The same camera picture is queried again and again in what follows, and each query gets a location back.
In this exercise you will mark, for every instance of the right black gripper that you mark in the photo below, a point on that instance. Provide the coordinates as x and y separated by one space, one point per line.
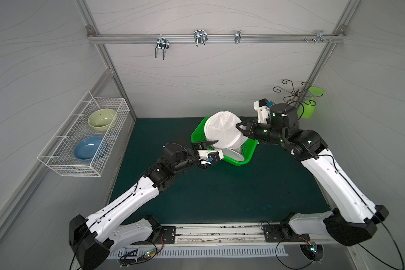
251 127

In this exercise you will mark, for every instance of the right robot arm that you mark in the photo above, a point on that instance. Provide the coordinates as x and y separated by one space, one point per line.
354 218

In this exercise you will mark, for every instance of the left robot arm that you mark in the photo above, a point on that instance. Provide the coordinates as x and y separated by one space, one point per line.
93 238

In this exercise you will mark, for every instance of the green plastic basket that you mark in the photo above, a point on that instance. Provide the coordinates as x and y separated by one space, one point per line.
247 149

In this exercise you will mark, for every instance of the bronze cup tree stand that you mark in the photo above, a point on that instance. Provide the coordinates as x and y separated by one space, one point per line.
294 94

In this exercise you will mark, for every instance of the green plastic wine glass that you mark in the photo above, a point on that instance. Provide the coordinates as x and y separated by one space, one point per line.
307 108

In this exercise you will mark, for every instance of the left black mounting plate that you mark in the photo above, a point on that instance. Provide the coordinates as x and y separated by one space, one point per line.
163 235

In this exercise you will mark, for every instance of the black mounting plate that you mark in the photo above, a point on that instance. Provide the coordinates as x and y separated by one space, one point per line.
273 233
163 235

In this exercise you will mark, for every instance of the small flat metal hook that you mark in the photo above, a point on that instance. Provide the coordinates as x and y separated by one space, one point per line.
237 37

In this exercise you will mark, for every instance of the looped metal hook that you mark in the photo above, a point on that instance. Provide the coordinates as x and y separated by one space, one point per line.
200 37

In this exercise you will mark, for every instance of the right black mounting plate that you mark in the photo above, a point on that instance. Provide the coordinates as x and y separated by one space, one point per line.
273 233

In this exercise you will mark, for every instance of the double prong metal hook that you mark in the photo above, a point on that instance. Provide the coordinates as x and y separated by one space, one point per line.
162 44

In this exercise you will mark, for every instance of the light green bowl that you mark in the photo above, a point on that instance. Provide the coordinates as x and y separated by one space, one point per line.
102 120

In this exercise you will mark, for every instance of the blue bowl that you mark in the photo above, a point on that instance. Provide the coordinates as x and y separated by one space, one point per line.
91 149

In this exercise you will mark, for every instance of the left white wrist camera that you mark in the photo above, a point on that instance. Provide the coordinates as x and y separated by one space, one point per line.
209 157

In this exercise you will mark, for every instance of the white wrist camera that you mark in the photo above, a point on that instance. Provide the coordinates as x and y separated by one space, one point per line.
262 107
209 157

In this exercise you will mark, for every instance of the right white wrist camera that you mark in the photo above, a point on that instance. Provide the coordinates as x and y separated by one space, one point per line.
262 107

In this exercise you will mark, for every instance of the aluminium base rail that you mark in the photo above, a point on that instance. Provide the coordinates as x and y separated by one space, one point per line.
234 234

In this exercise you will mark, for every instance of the white slotted cable duct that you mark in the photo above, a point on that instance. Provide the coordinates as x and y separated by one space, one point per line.
255 251

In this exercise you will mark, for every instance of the right metal rail hook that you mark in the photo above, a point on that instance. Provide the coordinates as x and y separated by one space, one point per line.
319 38

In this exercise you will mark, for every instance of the white wire wall basket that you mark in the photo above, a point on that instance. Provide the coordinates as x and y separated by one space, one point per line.
58 154

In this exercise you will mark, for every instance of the round floor cable port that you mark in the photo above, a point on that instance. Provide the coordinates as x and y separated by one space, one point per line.
313 252

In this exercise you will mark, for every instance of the aluminium top rail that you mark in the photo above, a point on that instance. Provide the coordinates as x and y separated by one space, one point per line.
181 39

